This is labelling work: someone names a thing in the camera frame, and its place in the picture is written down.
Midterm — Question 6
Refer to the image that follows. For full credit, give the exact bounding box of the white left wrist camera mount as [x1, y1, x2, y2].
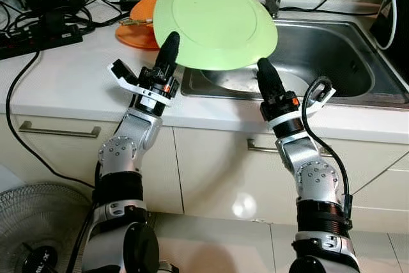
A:
[110, 59, 173, 106]

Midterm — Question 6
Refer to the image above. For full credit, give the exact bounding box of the orange plate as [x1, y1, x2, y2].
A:
[115, 22, 160, 51]

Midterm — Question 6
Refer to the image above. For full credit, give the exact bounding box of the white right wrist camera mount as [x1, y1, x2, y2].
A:
[300, 76, 337, 117]

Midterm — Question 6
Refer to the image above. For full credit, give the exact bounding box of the patterned chopstick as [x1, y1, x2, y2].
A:
[118, 19, 155, 27]
[119, 19, 156, 28]

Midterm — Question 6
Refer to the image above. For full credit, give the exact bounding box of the white hose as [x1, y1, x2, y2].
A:
[374, 0, 398, 51]

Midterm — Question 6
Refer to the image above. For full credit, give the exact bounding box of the grey floor fan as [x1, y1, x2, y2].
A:
[0, 183, 93, 273]

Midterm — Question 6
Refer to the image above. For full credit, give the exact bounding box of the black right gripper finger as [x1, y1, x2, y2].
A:
[256, 57, 287, 103]

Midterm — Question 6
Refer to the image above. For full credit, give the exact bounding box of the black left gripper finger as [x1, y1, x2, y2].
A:
[156, 31, 181, 76]

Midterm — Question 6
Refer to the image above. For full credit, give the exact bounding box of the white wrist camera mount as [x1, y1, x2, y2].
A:
[300, 76, 337, 117]
[110, 59, 173, 106]

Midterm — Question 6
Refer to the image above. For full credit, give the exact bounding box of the silver cabinet bar handle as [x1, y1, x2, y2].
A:
[248, 137, 333, 157]
[18, 120, 102, 139]

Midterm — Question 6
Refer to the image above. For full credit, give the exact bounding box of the black power strip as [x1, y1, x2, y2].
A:
[0, 22, 84, 61]

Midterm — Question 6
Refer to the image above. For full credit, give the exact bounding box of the black power cord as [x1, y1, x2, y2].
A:
[5, 49, 96, 189]

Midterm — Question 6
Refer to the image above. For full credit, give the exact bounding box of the stainless steel sink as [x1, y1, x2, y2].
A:
[181, 19, 409, 109]

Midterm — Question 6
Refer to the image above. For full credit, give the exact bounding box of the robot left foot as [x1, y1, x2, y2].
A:
[155, 260, 180, 273]

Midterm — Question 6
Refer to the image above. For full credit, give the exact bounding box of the green plate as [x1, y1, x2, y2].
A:
[153, 0, 279, 71]

